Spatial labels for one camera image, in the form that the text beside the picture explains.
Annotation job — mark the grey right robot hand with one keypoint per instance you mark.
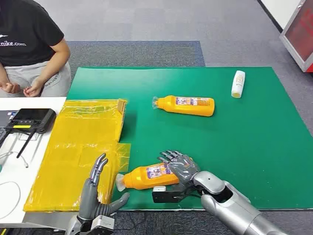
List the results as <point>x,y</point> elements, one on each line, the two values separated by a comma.
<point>183,170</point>

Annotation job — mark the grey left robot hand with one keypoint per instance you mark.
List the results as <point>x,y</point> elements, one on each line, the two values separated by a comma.
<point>89,198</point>

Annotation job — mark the orange bottle with clear cap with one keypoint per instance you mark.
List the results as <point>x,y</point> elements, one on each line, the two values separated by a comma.
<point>142,176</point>
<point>188,108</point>

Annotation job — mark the person's right forearm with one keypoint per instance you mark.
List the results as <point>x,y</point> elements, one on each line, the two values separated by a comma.
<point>3,74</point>

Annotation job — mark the person's left forearm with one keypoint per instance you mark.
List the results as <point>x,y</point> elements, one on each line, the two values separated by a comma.
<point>53,63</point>

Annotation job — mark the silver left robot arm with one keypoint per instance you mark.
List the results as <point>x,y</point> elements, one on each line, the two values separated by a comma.
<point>73,227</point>

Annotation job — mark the small white bottle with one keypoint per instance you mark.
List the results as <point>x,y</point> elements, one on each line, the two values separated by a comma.
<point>237,84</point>

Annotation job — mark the green table mat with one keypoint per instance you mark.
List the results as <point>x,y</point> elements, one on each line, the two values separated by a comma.
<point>219,146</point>

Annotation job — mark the cardboard box in yellow film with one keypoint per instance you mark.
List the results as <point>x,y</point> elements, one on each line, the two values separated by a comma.
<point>73,146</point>

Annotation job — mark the black remote controller with antennas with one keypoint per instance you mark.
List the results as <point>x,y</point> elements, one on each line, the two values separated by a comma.
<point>29,118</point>

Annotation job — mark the person's left hand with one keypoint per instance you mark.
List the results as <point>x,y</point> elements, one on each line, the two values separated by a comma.
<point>32,90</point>

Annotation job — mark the person's hand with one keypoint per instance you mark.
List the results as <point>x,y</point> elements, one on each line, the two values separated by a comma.
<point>10,87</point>
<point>32,90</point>

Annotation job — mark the grey laptop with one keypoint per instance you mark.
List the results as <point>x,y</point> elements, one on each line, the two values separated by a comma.
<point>4,118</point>

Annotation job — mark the person's right hand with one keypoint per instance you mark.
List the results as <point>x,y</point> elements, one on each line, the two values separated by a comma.
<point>10,87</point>

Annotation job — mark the person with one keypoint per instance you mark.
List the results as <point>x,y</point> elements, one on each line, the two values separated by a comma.
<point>24,26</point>

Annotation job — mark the white and red cabinet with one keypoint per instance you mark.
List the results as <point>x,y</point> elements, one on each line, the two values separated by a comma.
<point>300,32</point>

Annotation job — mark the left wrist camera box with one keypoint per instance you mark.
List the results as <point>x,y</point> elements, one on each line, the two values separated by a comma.
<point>102,225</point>

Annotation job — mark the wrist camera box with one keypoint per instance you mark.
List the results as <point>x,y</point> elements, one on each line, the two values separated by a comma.
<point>164,196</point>
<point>102,225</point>

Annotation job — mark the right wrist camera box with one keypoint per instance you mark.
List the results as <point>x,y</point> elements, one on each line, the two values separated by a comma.
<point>164,196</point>

